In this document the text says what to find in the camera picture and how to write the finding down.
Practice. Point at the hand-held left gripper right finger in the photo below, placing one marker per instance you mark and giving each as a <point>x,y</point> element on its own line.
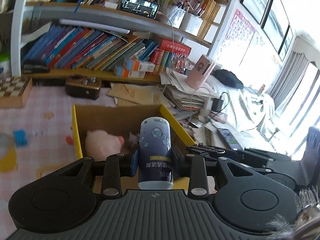
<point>177,162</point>

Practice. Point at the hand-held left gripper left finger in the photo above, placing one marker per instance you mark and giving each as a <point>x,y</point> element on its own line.
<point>135,162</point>

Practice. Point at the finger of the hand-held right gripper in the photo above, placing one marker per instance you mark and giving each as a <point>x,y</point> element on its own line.
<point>250,155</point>

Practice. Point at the blue grey spray can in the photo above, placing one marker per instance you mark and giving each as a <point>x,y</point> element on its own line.
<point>155,150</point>

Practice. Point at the pink plush toy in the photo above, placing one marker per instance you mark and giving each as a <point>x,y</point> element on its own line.
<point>102,143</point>

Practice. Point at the yellow cardboard box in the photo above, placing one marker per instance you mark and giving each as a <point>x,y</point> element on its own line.
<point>78,140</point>

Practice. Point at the small blue bag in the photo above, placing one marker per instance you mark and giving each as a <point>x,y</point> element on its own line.
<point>20,138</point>

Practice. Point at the yellow tape roll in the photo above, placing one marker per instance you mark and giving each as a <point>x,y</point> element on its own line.
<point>10,160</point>

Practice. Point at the smartphone with lit screen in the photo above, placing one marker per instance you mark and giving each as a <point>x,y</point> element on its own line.
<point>228,138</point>

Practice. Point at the white crumpled cloth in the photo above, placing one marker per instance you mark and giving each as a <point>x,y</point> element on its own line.
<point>250,105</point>

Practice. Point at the grey furry sleeve cuff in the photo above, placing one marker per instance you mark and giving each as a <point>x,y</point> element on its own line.
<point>302,212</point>

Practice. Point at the black charger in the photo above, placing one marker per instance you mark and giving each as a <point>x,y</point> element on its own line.
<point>218,105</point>

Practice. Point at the white charger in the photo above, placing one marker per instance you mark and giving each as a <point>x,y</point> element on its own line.
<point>206,107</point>

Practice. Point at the stack of papers and notebooks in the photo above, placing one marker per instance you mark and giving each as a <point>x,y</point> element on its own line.
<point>185,97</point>

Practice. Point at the brown paper sheets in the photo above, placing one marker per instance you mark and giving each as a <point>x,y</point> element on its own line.
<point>135,93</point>

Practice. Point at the grey curtain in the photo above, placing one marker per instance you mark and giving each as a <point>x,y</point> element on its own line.
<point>297,80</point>

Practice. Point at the orange white medicine box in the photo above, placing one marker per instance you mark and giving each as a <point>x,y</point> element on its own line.
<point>140,65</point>
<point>130,73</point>

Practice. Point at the dark box with metal knobs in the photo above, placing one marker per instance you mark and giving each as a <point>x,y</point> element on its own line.
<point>82,88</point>

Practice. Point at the pink cylindrical device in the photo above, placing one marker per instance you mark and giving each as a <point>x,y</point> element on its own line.
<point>200,70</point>

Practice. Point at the thick red dictionary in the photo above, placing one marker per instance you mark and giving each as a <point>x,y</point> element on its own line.
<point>175,46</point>

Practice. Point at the row of leaning picture books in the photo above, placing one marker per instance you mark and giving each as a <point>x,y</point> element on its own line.
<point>87,47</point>

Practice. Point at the white pen holder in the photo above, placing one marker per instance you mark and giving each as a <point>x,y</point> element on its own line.
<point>191,25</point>
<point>175,17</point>

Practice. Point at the black stapler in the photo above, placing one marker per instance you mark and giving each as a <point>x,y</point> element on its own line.
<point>36,66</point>

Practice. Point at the wooden chessboard box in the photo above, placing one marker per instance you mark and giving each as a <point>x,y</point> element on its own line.
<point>15,92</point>

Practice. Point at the stack of orange notebooks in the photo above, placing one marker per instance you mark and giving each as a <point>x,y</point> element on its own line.
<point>211,17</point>

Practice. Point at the smartphone propped on shelf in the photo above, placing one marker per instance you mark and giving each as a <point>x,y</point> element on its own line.
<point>140,7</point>

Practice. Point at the white jar green lid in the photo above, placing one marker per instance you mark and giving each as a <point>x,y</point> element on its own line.
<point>5,65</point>

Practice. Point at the white and wood bookshelf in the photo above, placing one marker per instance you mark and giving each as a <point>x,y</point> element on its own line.
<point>17,30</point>

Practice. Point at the alphabet wall poster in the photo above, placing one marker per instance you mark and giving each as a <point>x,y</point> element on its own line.
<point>237,35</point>

